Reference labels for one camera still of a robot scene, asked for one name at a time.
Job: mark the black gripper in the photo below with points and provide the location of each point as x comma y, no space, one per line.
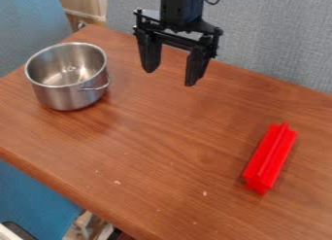
195,36

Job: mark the red plastic block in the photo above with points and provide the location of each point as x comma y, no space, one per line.
270,156

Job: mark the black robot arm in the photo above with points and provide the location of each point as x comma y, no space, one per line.
183,11

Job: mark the metal pot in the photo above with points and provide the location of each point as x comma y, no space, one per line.
68,75

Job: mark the white frame under table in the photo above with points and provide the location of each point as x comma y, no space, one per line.
88,227

